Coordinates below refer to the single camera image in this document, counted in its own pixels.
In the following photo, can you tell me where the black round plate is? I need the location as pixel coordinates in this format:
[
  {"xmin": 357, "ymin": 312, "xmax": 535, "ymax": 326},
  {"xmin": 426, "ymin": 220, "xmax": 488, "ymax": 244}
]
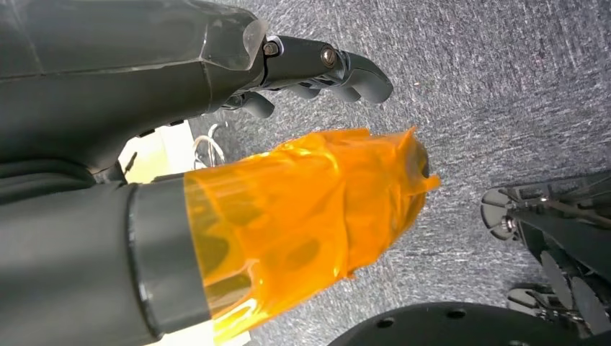
[{"xmin": 328, "ymin": 301, "xmax": 611, "ymax": 346}]

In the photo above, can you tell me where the white cable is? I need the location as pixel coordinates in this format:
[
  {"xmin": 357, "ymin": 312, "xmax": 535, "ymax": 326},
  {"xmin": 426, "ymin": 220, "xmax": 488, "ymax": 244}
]
[{"xmin": 192, "ymin": 123, "xmax": 226, "ymax": 169}]

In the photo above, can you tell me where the black wheeled base frame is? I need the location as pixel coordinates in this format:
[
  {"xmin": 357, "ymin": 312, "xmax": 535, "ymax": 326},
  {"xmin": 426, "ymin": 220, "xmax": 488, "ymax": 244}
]
[{"xmin": 479, "ymin": 169, "xmax": 611, "ymax": 335}]

